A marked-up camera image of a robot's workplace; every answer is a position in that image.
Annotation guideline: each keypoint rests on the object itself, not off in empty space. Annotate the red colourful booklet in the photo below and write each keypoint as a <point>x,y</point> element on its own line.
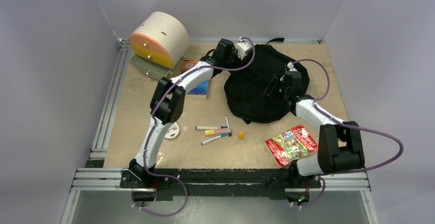
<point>291,145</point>

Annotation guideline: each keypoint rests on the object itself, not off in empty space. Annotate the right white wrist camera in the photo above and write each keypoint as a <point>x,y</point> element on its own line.
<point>290,67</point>

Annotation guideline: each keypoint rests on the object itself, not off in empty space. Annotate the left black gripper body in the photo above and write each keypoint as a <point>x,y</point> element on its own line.
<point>233,61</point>

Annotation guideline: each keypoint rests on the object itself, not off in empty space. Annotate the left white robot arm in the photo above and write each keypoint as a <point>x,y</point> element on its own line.
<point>167,105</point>

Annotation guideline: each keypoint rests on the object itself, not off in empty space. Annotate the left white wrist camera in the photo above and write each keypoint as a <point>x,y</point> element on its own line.
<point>242,49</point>

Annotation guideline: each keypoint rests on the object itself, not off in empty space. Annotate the white marker blue cap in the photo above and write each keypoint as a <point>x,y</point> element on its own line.
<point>202,128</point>

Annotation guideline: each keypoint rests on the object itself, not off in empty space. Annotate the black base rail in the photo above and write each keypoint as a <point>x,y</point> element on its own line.
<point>276,184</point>

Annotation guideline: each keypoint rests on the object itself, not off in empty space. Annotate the blue orange book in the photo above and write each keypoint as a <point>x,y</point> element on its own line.
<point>201,90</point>

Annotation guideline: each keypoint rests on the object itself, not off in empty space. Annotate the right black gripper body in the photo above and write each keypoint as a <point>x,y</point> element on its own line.
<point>286,90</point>

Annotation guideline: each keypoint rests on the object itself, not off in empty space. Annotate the cream round drawer cabinet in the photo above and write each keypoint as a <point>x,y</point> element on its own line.
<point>158,44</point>

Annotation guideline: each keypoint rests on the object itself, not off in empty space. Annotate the white marker lying lower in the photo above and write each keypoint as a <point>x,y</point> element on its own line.
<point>214,139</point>

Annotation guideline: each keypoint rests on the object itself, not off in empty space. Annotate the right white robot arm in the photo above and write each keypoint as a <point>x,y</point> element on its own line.
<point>339,145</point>

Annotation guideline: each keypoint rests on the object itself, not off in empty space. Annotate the white oval label card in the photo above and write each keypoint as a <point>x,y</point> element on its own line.
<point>173,131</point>

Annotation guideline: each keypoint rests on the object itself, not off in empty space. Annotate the black student backpack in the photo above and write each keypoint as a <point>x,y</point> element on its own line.
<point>243,89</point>

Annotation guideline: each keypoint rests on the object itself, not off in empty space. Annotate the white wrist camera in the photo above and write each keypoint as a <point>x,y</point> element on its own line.
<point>242,49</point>
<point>290,67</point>

